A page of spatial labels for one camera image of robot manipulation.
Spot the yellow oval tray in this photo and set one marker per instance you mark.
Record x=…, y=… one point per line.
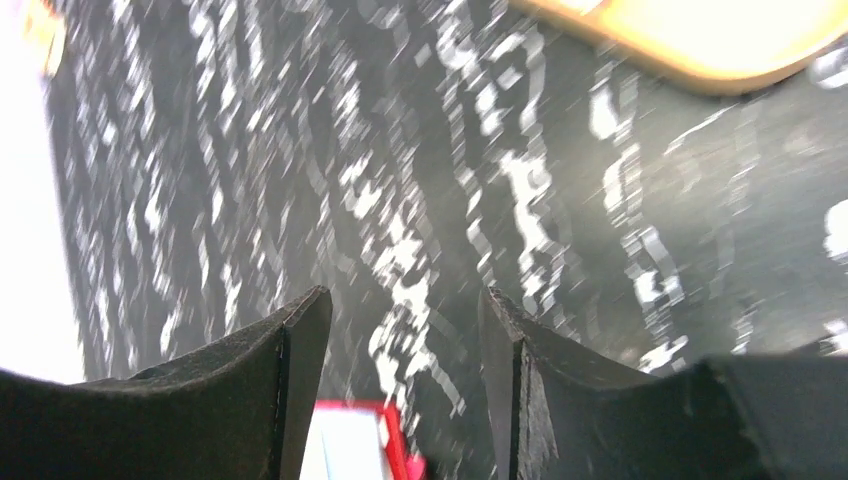
x=719, y=48

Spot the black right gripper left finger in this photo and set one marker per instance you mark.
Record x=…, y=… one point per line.
x=237, y=408

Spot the red leather card holder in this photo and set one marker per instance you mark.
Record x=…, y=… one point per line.
x=359, y=440

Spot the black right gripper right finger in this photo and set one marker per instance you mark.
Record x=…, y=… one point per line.
x=559, y=410

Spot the small orange card box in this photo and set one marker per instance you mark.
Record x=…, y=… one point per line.
x=45, y=31

